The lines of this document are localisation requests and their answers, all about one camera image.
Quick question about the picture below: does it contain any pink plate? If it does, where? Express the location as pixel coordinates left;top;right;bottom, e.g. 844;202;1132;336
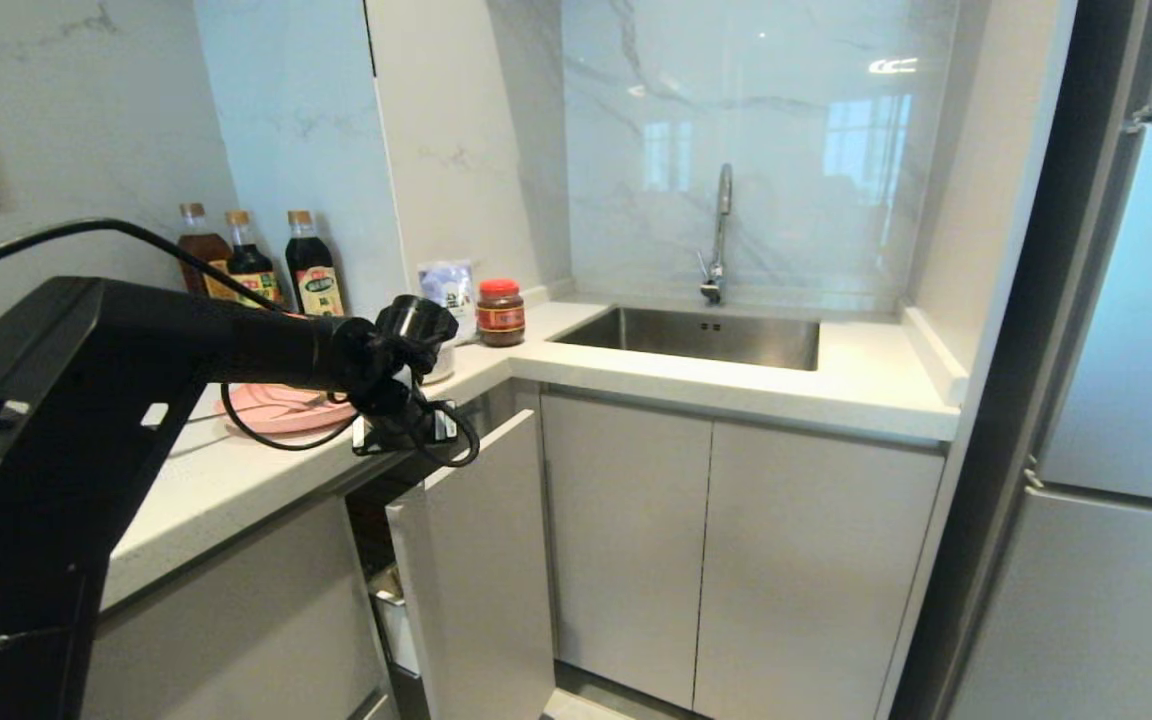
225;383;358;435

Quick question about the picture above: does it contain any brown sauce bottle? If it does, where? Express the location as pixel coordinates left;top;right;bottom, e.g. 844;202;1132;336
177;203;240;303

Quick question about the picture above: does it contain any dark sauce bottle green label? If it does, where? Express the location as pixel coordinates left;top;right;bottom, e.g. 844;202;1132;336
285;210;347;318

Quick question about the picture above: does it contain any red-lidded sauce jar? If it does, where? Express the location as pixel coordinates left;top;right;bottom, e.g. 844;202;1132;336
476;279;527;348

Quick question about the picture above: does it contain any tall refrigerator door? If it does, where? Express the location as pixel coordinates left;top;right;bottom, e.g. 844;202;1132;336
1036;0;1152;508

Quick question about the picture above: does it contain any chrome faucet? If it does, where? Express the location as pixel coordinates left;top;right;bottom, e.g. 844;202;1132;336
698;163;735;306

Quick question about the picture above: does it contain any white bowl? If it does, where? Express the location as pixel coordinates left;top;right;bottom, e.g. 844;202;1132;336
420;338;458;385

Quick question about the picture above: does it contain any short refrigerator door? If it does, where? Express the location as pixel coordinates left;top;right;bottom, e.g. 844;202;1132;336
944;484;1152;720

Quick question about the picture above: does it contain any grey cabinet front panel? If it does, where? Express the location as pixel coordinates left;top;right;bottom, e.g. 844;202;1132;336
82;494;389;720

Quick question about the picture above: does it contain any black cable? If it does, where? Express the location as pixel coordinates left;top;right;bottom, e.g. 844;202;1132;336
219;382;361;452
406;385;482;469
0;217;284;313

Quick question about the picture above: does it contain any white seasoning bag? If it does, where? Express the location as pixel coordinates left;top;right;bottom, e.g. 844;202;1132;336
417;259;479;346

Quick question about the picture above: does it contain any wide grey cabinet door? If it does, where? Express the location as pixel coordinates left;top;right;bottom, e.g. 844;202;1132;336
692;420;946;720

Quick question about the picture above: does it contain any pull-out dish rack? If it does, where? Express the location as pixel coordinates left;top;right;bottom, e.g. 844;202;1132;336
367;563;421;681

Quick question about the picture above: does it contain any dark sauce bottle yellow label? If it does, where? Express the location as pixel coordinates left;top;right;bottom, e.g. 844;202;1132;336
225;209;284;308

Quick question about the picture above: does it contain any stainless steel sink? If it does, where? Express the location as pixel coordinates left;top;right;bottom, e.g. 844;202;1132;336
547;305;822;372

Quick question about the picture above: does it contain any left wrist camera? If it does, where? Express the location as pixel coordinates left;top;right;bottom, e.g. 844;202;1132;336
351;399;460;457

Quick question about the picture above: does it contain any open grey cabinet door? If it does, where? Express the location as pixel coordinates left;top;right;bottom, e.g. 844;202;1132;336
385;409;558;720

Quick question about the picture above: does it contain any refrigerator body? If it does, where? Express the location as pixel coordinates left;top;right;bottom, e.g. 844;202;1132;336
889;0;1152;720

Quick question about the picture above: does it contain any narrow grey cabinet door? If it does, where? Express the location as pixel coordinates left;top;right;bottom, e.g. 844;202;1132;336
540;391;714;711

